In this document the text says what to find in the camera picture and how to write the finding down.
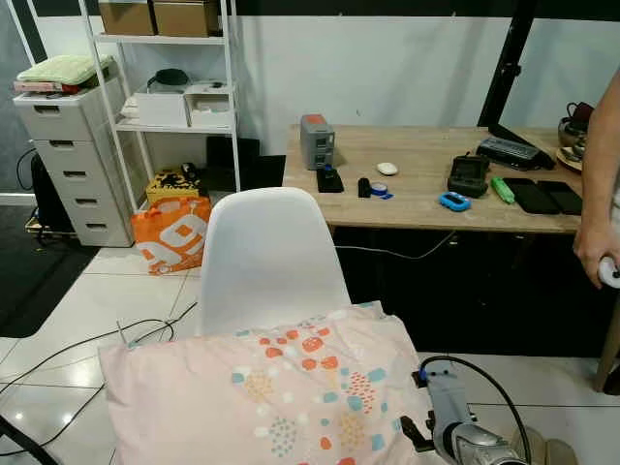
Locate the person right hand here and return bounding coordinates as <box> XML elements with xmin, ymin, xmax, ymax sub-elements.
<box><xmin>573</xmin><ymin>218</ymin><xmax>620</xmax><ymax>287</ymax></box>

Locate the white handheld controller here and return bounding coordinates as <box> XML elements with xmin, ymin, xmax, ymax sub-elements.
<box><xmin>598</xmin><ymin>254</ymin><xmax>620</xmax><ymax>289</ymax></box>

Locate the white plastic chair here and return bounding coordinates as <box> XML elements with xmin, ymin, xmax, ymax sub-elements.
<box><xmin>197</xmin><ymin>187</ymin><xmax>352</xmax><ymax>337</ymax></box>

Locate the black phone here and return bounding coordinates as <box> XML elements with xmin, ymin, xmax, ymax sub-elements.
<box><xmin>504</xmin><ymin>178</ymin><xmax>561</xmax><ymax>215</ymax></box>
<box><xmin>536</xmin><ymin>180</ymin><xmax>584</xmax><ymax>216</ymax></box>

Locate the green marker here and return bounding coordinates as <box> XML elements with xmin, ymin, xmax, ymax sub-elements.
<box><xmin>490</xmin><ymin>175</ymin><xmax>516</xmax><ymax>204</ymax></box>

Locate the brown kettle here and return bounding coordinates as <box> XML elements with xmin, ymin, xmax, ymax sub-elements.
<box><xmin>558</xmin><ymin>102</ymin><xmax>594</xmax><ymax>161</ymax></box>

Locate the black keypad device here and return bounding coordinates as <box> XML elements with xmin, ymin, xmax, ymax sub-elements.
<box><xmin>477</xmin><ymin>137</ymin><xmax>543</xmax><ymax>166</ymax></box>

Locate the black handheld device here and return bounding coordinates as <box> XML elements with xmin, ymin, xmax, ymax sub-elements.
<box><xmin>447</xmin><ymin>155</ymin><xmax>491</xmax><ymax>198</ymax></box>

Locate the blue gadget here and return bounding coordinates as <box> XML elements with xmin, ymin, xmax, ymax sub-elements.
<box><xmin>438</xmin><ymin>192</ymin><xmax>472</xmax><ymax>212</ymax></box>

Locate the wooden desk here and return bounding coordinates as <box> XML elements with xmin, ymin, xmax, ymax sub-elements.
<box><xmin>283</xmin><ymin>124</ymin><xmax>620</xmax><ymax>235</ymax></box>

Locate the beige slipper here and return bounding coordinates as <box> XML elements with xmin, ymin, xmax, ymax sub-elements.
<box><xmin>544</xmin><ymin>439</ymin><xmax>580</xmax><ymax>465</ymax></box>
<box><xmin>513</xmin><ymin>426</ymin><xmax>549</xmax><ymax>465</ymax></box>

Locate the small black blue device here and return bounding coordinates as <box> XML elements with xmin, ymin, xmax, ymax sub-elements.
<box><xmin>317</xmin><ymin>167</ymin><xmax>345</xmax><ymax>194</ymax></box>

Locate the grey box device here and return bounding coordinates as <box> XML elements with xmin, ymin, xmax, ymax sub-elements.
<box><xmin>299</xmin><ymin>114</ymin><xmax>336</xmax><ymax>171</ymax></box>

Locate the black flat panel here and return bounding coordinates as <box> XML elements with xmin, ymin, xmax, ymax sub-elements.
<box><xmin>205</xmin><ymin>136</ymin><xmax>261</xmax><ymax>192</ymax></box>

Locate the white metal shelf rack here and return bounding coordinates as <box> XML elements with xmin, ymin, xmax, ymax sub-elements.
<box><xmin>82</xmin><ymin>0</ymin><xmax>243</xmax><ymax>209</ymax></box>

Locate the white storage box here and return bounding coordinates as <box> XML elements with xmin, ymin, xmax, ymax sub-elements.
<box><xmin>134</xmin><ymin>89</ymin><xmax>190</xmax><ymax>129</ymax></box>
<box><xmin>184</xmin><ymin>82</ymin><xmax>233</xmax><ymax>129</ymax></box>

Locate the orange shopping bag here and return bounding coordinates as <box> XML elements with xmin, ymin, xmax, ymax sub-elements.
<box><xmin>131</xmin><ymin>197</ymin><xmax>212</xmax><ymax>276</ymax></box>

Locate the yellow black box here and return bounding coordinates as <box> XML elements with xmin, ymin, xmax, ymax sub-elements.
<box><xmin>145</xmin><ymin>172</ymin><xmax>200</xmax><ymax>204</ymax></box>

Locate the black headset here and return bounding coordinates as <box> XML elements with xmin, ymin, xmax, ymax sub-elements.
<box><xmin>150</xmin><ymin>68</ymin><xmax>190</xmax><ymax>90</ymax></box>

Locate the brown cardboard box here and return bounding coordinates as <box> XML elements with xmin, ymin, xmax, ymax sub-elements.
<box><xmin>153</xmin><ymin>0</ymin><xmax>224</xmax><ymax>38</ymax></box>
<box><xmin>97</xmin><ymin>0</ymin><xmax>156</xmax><ymax>37</ymax></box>

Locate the white drawer cabinet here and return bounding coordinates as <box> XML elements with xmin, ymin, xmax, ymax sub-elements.
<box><xmin>14</xmin><ymin>82</ymin><xmax>134</xmax><ymax>248</ymax></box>

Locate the green folded towel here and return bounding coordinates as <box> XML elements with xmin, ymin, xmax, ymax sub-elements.
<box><xmin>16</xmin><ymin>54</ymin><xmax>115</xmax><ymax>86</ymax></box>

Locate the black floor mat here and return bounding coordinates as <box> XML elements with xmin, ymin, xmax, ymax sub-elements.
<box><xmin>0</xmin><ymin>203</ymin><xmax>98</xmax><ymax>338</ymax></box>

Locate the pink flat package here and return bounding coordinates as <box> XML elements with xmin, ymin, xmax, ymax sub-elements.
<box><xmin>14</xmin><ymin>81</ymin><xmax>78</xmax><ymax>95</ymax></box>

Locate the black slanted bar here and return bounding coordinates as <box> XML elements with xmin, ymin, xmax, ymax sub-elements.
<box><xmin>0</xmin><ymin>415</ymin><xmax>59</xmax><ymax>465</ymax></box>

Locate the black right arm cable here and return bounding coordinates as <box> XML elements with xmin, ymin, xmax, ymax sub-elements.
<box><xmin>417</xmin><ymin>356</ymin><xmax>534</xmax><ymax>465</ymax></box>

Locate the thin desk cable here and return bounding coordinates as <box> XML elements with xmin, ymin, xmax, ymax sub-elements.
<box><xmin>334</xmin><ymin>231</ymin><xmax>456</xmax><ymax>261</ymax></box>

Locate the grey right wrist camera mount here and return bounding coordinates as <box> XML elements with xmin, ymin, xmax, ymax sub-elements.
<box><xmin>422</xmin><ymin>369</ymin><xmax>478</xmax><ymax>427</ymax></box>

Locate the black floor cable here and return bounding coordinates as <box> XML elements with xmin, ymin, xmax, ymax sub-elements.
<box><xmin>0</xmin><ymin>302</ymin><xmax>200</xmax><ymax>456</ymax></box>

